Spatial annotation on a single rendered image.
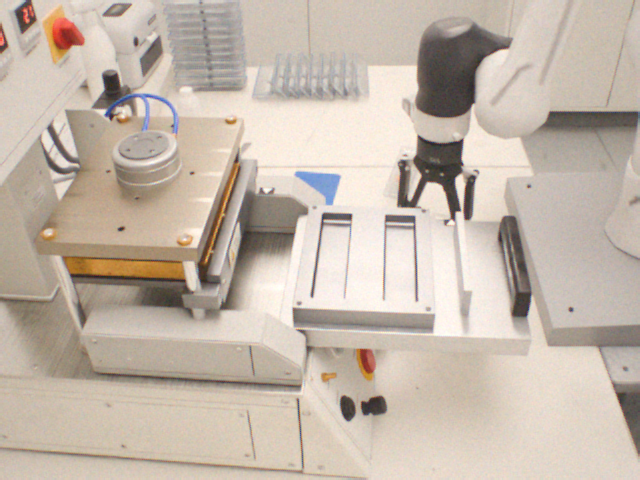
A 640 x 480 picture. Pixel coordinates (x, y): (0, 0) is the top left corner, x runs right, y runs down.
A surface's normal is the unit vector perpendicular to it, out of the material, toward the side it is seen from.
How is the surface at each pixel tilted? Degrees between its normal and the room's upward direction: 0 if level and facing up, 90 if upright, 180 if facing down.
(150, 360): 90
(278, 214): 90
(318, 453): 90
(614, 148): 0
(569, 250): 3
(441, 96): 103
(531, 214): 3
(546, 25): 81
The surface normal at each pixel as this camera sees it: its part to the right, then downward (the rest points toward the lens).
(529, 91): -0.04, 0.37
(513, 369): -0.03, -0.77
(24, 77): 1.00, 0.04
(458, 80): 0.23, 0.57
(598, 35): -0.04, 0.63
